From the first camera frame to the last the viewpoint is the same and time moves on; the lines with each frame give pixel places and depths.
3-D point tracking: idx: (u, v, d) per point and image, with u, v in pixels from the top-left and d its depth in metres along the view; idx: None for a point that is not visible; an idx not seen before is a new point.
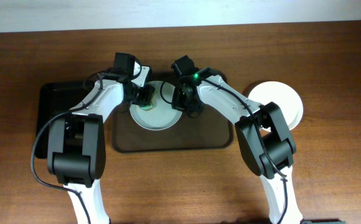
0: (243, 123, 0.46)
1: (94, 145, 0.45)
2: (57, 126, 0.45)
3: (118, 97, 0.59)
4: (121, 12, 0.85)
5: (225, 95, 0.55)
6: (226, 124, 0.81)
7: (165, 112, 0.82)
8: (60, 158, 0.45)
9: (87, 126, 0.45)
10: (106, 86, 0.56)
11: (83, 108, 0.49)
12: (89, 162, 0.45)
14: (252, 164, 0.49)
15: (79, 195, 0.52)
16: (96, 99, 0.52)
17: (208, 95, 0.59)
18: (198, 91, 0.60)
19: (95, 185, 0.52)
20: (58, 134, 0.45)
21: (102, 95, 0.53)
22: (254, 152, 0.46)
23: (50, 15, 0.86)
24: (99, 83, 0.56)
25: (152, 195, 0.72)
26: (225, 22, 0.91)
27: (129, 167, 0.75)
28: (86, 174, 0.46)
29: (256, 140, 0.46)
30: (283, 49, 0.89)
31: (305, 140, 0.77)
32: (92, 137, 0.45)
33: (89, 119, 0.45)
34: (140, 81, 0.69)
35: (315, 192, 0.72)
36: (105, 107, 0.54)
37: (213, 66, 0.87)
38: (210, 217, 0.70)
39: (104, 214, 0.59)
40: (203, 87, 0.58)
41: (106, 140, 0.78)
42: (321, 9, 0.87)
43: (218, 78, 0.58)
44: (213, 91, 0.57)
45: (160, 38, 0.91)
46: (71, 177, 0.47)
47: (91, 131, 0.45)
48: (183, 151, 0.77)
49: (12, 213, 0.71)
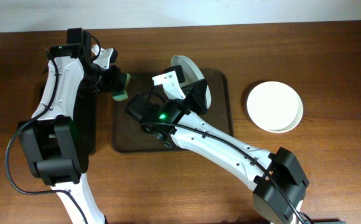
0: (262, 189, 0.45)
1: (73, 145, 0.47)
2: (27, 136, 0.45)
3: (81, 68, 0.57)
4: (121, 12, 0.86)
5: (215, 146, 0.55)
6: (226, 124, 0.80)
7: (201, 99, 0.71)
8: (42, 160, 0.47)
9: (56, 130, 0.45)
10: (61, 68, 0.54)
11: (46, 110, 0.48)
12: (71, 157, 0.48)
14: (272, 218, 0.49)
15: (68, 193, 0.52)
16: (58, 93, 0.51)
17: (190, 142, 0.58)
18: (176, 138, 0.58)
19: (83, 182, 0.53)
20: (31, 142, 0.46)
21: (61, 83, 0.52)
22: (279, 212, 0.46)
23: (50, 14, 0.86)
24: (51, 65, 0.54)
25: (152, 195, 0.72)
26: (225, 22, 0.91)
27: (129, 167, 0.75)
28: (72, 169, 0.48)
29: (279, 198, 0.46)
30: (283, 49, 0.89)
31: (305, 140, 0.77)
32: (66, 137, 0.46)
33: (57, 122, 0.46)
34: (103, 63, 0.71)
35: (315, 192, 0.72)
36: (70, 94, 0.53)
37: (213, 66, 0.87)
38: (210, 218, 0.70)
39: (98, 211, 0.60)
40: (185, 135, 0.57)
41: (106, 140, 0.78)
42: (320, 9, 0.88)
43: (198, 119, 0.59)
44: (200, 140, 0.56)
45: (160, 38, 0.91)
46: (56, 176, 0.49)
47: (63, 133, 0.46)
48: (183, 151, 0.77)
49: (12, 213, 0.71)
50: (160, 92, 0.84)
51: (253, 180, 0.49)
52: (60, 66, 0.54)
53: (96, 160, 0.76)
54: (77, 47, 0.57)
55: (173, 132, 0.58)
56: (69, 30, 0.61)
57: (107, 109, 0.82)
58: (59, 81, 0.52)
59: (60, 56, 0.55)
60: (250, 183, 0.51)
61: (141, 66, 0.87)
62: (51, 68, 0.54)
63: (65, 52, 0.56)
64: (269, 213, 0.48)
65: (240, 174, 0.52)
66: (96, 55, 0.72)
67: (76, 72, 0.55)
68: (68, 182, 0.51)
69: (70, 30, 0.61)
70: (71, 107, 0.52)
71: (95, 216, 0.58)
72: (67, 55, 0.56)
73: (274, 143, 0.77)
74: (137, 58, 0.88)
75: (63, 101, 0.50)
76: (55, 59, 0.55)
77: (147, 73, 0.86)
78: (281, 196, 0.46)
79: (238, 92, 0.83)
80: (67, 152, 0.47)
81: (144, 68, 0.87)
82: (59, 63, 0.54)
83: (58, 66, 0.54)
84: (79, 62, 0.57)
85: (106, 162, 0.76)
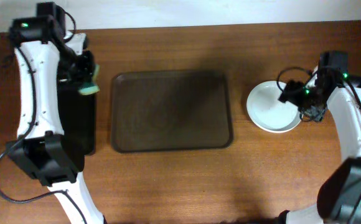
0: (360, 163, 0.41)
1: (68, 155, 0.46)
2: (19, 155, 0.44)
3: (56, 52, 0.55)
4: (121, 12, 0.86)
5: None
6: (226, 124, 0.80)
7: (274, 117, 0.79)
8: (38, 168, 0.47)
9: (48, 147, 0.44)
10: (32, 60, 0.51)
11: (32, 126, 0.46)
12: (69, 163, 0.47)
14: (325, 202, 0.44)
15: (66, 193, 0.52)
16: (37, 93, 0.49)
17: (340, 104, 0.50)
18: (336, 91, 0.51)
19: (79, 182, 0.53)
20: (25, 160, 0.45)
21: (38, 79, 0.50)
22: (344, 200, 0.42)
23: None
24: (22, 58, 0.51)
25: (152, 195, 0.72)
26: (225, 22, 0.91)
27: (129, 167, 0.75)
28: (69, 171, 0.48)
29: (356, 188, 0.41)
30: (283, 49, 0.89)
31: (305, 141, 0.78)
32: (61, 152, 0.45)
33: (48, 139, 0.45)
34: (76, 47, 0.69)
35: (315, 192, 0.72)
36: (45, 83, 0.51)
37: (214, 66, 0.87)
38: (210, 217, 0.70)
39: (96, 209, 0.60)
40: (347, 94, 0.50)
41: (106, 140, 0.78)
42: (320, 9, 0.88)
43: None
44: (350, 109, 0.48)
45: (160, 38, 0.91)
46: (53, 176, 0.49)
47: (56, 150, 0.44)
48: (183, 152, 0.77)
49: (12, 213, 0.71)
50: (159, 91, 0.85)
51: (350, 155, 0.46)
52: (30, 58, 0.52)
53: (96, 160, 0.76)
54: (43, 21, 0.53)
55: (340, 87, 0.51)
56: (42, 9, 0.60)
57: (107, 109, 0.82)
58: (35, 79, 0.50)
59: (29, 42, 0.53)
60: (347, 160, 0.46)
61: (142, 66, 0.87)
62: (22, 61, 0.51)
63: (31, 32, 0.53)
64: (332, 195, 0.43)
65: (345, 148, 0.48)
66: (68, 38, 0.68)
67: (51, 60, 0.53)
68: (64, 182, 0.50)
69: (44, 7, 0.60)
70: (56, 111, 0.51)
71: (93, 214, 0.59)
72: (35, 33, 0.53)
73: (274, 143, 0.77)
74: (137, 59, 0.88)
75: (46, 110, 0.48)
76: (22, 48, 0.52)
77: (148, 73, 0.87)
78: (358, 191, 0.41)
79: (238, 93, 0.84)
80: (63, 160, 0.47)
81: (144, 68, 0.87)
82: (29, 56, 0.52)
83: (29, 58, 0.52)
84: (50, 42, 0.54)
85: (106, 162, 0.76)
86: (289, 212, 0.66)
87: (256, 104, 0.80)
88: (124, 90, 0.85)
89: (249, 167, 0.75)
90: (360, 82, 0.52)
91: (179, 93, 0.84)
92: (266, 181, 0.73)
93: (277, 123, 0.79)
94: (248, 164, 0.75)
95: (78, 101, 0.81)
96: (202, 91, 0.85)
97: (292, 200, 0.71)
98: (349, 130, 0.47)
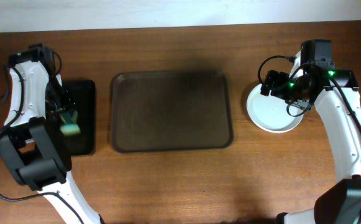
0: (356, 185, 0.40)
1: (52, 146, 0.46)
2: (4, 142, 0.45)
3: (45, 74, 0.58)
4: (121, 12, 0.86)
5: (353, 125, 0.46)
6: (226, 124, 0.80)
7: (275, 117, 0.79)
8: (23, 166, 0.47)
9: (32, 132, 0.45)
10: (24, 73, 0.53)
11: (18, 115, 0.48)
12: (53, 157, 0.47)
14: (324, 214, 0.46)
15: (58, 195, 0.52)
16: (26, 96, 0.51)
17: (328, 109, 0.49)
18: (324, 95, 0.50)
19: (70, 181, 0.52)
20: (9, 149, 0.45)
21: (28, 88, 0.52)
22: (342, 217, 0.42)
23: (49, 14, 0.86)
24: (14, 72, 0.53)
25: (151, 195, 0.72)
26: (226, 22, 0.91)
27: (129, 167, 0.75)
28: (55, 168, 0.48)
29: (355, 207, 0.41)
30: (284, 49, 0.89)
31: (305, 141, 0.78)
32: (44, 138, 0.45)
33: (31, 123, 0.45)
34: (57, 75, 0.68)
35: (315, 193, 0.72)
36: (37, 97, 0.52)
37: (214, 66, 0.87)
38: (210, 218, 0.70)
39: (90, 208, 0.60)
40: (336, 100, 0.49)
41: (106, 140, 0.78)
42: (320, 9, 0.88)
43: (356, 100, 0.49)
44: (340, 115, 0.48)
45: (160, 38, 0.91)
46: (41, 179, 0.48)
47: (38, 134, 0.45)
48: (183, 151, 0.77)
49: (12, 213, 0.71)
50: (159, 91, 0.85)
51: (343, 163, 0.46)
52: (22, 72, 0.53)
53: (96, 160, 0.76)
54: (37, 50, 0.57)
55: (328, 89, 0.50)
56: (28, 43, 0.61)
57: (107, 109, 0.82)
58: (26, 84, 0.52)
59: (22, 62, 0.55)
60: (340, 168, 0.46)
61: (142, 66, 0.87)
62: (14, 75, 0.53)
63: (24, 60, 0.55)
64: (331, 210, 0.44)
65: (335, 155, 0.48)
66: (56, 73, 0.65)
67: (42, 76, 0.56)
68: (54, 183, 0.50)
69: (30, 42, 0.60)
70: (42, 109, 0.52)
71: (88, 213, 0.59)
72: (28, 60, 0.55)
73: (274, 143, 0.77)
74: (137, 58, 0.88)
75: (33, 103, 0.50)
76: (16, 66, 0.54)
77: (148, 73, 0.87)
78: (356, 208, 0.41)
79: (238, 93, 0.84)
80: (47, 152, 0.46)
81: (144, 68, 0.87)
82: (20, 70, 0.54)
83: (21, 72, 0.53)
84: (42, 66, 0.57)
85: (106, 162, 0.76)
86: (286, 215, 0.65)
87: (256, 106, 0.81)
88: (124, 90, 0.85)
89: (249, 167, 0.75)
90: (346, 78, 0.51)
91: (178, 93, 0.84)
92: (266, 181, 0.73)
93: (279, 123, 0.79)
94: (248, 164, 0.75)
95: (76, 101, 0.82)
96: (202, 90, 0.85)
97: (292, 200, 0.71)
98: (338, 137, 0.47)
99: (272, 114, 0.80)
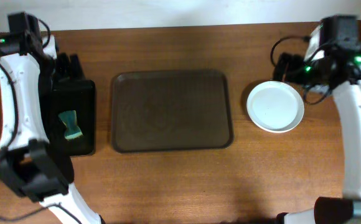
0: None
1: (55, 167, 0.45)
2: (2, 167, 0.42)
3: (35, 63, 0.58)
4: (120, 12, 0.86)
5: None
6: (226, 124, 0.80)
7: (275, 117, 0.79)
8: (25, 185, 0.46)
9: (33, 157, 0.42)
10: (12, 73, 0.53)
11: (15, 134, 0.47)
12: (58, 175, 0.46)
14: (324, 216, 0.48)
15: (60, 205, 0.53)
16: (20, 108, 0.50)
17: (349, 107, 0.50)
18: (348, 90, 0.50)
19: (72, 193, 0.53)
20: (9, 173, 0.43)
21: (18, 91, 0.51)
22: None
23: (48, 14, 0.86)
24: (1, 71, 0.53)
25: (152, 195, 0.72)
26: (225, 22, 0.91)
27: (129, 167, 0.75)
28: (58, 184, 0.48)
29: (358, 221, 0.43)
30: (284, 49, 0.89)
31: (305, 141, 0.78)
32: (47, 161, 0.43)
33: (32, 149, 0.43)
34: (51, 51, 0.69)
35: (315, 192, 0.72)
36: (30, 102, 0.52)
37: (214, 66, 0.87)
38: (210, 218, 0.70)
39: (91, 211, 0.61)
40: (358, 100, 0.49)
41: (106, 140, 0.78)
42: (321, 9, 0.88)
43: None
44: (360, 116, 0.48)
45: (160, 38, 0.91)
46: (43, 191, 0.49)
47: (41, 159, 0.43)
48: (183, 151, 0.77)
49: (12, 213, 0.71)
50: (160, 91, 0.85)
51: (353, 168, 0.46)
52: (10, 71, 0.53)
53: (96, 160, 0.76)
54: (23, 35, 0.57)
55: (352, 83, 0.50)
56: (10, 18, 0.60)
57: (107, 109, 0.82)
58: (16, 88, 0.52)
59: (7, 55, 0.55)
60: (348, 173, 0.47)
61: (142, 66, 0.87)
62: (1, 74, 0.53)
63: (10, 45, 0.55)
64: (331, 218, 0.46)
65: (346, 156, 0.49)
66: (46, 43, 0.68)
67: (31, 70, 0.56)
68: (56, 195, 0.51)
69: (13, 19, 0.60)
70: (37, 117, 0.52)
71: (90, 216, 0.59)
72: (15, 49, 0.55)
73: (274, 143, 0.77)
74: (137, 59, 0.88)
75: (29, 117, 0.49)
76: (0, 62, 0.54)
77: (148, 73, 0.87)
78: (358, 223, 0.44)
79: (239, 93, 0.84)
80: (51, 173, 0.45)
81: (144, 68, 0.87)
82: (9, 68, 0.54)
83: (9, 70, 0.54)
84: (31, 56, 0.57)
85: (106, 162, 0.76)
86: (287, 216, 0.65)
87: (256, 105, 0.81)
88: (124, 90, 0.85)
89: (250, 167, 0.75)
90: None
91: (178, 93, 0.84)
92: (266, 181, 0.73)
93: (279, 123, 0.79)
94: (248, 164, 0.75)
95: (76, 102, 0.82)
96: (202, 90, 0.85)
97: (292, 200, 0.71)
98: (355, 139, 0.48)
99: (272, 114, 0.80)
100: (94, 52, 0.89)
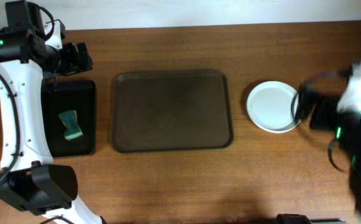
0: None
1: (59, 190, 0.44)
2: (5, 188, 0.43)
3: (38, 70, 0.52)
4: (121, 12, 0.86)
5: None
6: (226, 124, 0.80)
7: (275, 118, 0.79)
8: (28, 203, 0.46)
9: (37, 180, 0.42)
10: (12, 84, 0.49)
11: (17, 156, 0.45)
12: (62, 196, 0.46)
14: None
15: (61, 217, 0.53)
16: (22, 124, 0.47)
17: None
18: None
19: (74, 206, 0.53)
20: (11, 193, 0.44)
21: (20, 109, 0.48)
22: None
23: None
24: None
25: (151, 194, 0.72)
26: (225, 22, 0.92)
27: (129, 167, 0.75)
28: (63, 202, 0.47)
29: None
30: (284, 49, 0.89)
31: (305, 141, 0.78)
32: (51, 185, 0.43)
33: (36, 172, 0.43)
34: (55, 42, 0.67)
35: (315, 192, 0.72)
36: (33, 116, 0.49)
37: (214, 66, 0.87)
38: (210, 217, 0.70)
39: (93, 216, 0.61)
40: None
41: (106, 140, 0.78)
42: (321, 9, 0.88)
43: None
44: None
45: (160, 38, 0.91)
46: (47, 206, 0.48)
47: (44, 182, 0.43)
48: (183, 151, 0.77)
49: (13, 213, 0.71)
50: (160, 91, 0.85)
51: None
52: (10, 81, 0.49)
53: (96, 160, 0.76)
54: (25, 33, 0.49)
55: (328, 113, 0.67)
56: (8, 5, 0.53)
57: (107, 109, 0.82)
58: (17, 102, 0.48)
59: (5, 59, 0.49)
60: None
61: (142, 66, 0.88)
62: (0, 84, 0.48)
63: (10, 43, 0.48)
64: None
65: None
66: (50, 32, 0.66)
67: (33, 80, 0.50)
68: (60, 208, 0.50)
69: (13, 7, 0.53)
70: (40, 128, 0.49)
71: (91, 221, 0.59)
72: (15, 50, 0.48)
73: (274, 143, 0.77)
74: (137, 58, 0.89)
75: (32, 138, 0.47)
76: None
77: (148, 73, 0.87)
78: None
79: (239, 93, 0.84)
80: (55, 195, 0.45)
81: (144, 68, 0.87)
82: (7, 78, 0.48)
83: (8, 80, 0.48)
84: (33, 63, 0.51)
85: (106, 162, 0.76)
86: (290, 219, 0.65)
87: (256, 105, 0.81)
88: (124, 89, 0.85)
89: (250, 167, 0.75)
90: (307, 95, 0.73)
91: (178, 93, 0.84)
92: (265, 181, 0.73)
93: (278, 124, 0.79)
94: (248, 164, 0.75)
95: (77, 103, 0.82)
96: (203, 90, 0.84)
97: (292, 200, 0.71)
98: None
99: (272, 114, 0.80)
100: (94, 51, 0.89)
